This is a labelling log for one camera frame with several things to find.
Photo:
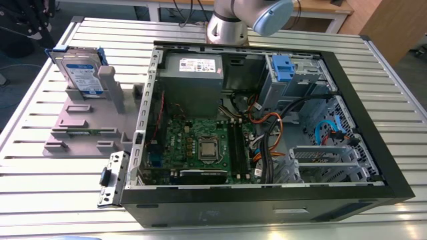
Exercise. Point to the wooden cabinet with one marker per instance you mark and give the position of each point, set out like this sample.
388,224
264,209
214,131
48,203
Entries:
394,25

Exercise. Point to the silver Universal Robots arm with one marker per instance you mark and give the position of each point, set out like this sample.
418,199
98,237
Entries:
228,27

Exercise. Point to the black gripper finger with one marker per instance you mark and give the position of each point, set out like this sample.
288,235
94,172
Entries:
50,41

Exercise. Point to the grey power supply unit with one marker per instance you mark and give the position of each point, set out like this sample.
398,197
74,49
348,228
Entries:
190,95

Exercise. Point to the metal disk bay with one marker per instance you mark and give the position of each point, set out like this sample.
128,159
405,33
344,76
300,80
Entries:
328,165

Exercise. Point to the black chair castor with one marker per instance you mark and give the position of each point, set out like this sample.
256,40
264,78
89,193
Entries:
421,51

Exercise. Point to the silver CPU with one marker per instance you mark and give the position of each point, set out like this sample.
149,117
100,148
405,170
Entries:
208,150

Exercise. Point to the black office chair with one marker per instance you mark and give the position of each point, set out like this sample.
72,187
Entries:
14,50

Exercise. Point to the metal optical drive cage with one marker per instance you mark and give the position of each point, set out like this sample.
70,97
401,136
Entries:
294,87

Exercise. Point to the grey parts rack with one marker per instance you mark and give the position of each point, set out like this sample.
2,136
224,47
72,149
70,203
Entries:
94,117

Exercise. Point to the green motherboard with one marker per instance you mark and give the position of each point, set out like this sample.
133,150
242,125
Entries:
181,150

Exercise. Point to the black RAM slot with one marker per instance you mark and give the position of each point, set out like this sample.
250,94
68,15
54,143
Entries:
244,150
234,150

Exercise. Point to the black graphics card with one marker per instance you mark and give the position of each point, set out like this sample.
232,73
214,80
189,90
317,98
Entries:
201,175

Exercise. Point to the black open PC case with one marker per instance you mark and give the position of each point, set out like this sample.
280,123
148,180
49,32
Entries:
234,207

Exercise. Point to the CPU socket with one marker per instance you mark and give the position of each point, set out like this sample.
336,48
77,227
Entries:
209,160

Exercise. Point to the white framed desk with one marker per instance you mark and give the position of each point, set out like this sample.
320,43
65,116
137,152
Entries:
153,13

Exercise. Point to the blue plastic drive latch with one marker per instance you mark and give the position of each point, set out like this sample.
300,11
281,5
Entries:
282,67

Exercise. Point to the hard disk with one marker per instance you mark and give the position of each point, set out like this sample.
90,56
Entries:
82,75

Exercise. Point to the wooden top desk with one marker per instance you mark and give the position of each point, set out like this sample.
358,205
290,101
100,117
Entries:
330,9

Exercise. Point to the green RAM stick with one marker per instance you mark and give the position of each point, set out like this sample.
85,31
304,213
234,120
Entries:
84,132

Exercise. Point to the metal card retainer bracket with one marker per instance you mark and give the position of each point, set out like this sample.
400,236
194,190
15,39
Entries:
117,162

